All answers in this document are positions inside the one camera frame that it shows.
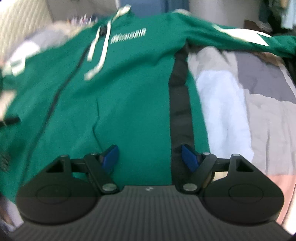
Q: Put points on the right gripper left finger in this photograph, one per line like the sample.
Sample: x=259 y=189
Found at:
x=99 y=169

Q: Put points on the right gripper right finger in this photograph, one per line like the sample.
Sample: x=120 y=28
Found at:
x=200 y=166

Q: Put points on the green hooded sweatshirt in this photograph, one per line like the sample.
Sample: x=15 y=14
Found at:
x=110 y=85

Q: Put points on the patchwork pastel bed quilt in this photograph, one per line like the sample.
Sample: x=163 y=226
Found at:
x=248 y=102

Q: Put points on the beige padded headboard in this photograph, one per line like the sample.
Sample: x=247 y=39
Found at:
x=19 y=19

